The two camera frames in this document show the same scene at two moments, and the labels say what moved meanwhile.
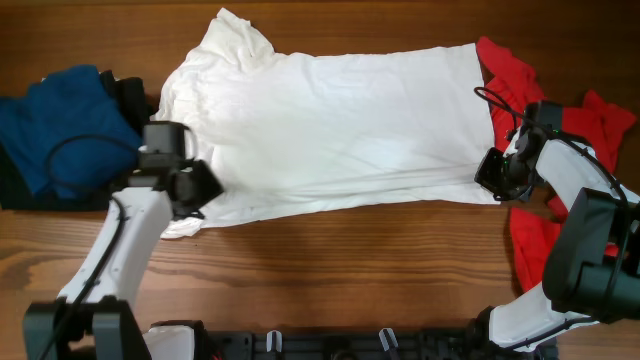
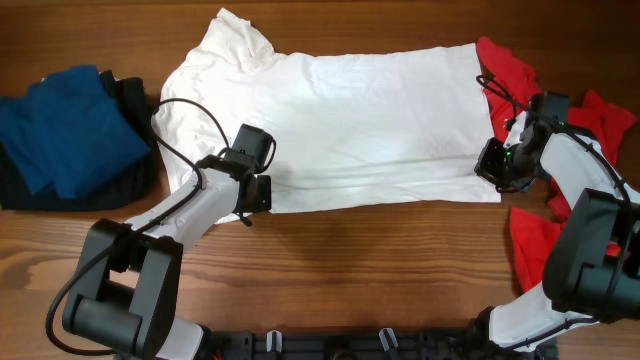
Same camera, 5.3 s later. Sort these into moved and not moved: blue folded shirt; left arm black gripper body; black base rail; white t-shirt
Moved: left arm black gripper body
Not moved: blue folded shirt; black base rail; white t-shirt
